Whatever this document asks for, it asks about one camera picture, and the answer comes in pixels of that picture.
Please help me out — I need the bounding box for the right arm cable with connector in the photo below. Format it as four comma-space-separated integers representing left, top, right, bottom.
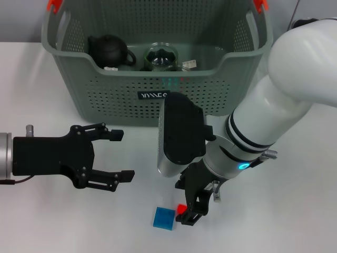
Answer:
212, 149, 279, 203

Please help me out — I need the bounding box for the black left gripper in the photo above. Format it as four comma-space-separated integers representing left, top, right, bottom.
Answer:
12, 122, 136, 192

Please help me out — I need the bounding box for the blue four-stud brick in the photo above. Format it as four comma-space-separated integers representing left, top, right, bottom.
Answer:
152, 207, 176, 231

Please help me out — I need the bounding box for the dark clay teapot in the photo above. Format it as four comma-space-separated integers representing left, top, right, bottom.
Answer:
88, 33, 137, 70

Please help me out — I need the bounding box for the left arm cable with connector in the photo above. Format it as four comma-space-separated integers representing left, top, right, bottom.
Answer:
0, 125, 35, 185

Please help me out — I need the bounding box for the orange bin handle clip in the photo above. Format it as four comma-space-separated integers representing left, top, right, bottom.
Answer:
253, 0, 269, 13
46, 0, 63, 13

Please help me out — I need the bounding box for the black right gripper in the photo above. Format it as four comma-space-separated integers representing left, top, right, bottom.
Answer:
175, 159, 227, 227

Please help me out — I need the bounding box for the grey-green perforated storage bin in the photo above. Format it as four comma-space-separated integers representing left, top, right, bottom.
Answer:
41, 0, 273, 127

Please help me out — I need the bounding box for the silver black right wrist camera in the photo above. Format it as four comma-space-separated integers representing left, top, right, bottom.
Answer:
156, 92, 217, 179

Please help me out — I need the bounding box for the arm cable with connector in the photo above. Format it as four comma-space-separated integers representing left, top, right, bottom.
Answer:
212, 149, 279, 203
0, 125, 35, 185

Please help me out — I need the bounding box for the glass pitcher with black handle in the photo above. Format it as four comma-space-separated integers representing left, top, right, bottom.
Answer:
291, 17, 319, 30

